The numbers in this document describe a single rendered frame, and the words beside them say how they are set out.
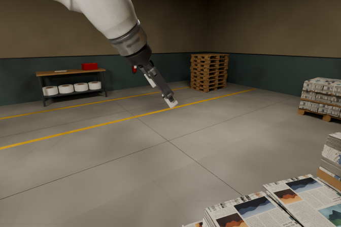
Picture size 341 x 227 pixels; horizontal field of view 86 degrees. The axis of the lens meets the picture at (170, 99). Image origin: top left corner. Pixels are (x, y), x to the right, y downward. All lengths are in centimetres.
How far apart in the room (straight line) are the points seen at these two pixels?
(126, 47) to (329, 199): 98
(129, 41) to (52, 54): 634
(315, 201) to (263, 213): 24
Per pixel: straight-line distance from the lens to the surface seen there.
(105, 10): 43
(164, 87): 51
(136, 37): 47
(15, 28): 678
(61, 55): 679
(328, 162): 115
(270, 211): 91
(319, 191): 110
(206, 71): 658
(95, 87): 639
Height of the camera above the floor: 168
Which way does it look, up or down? 17 degrees down
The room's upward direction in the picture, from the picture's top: straight up
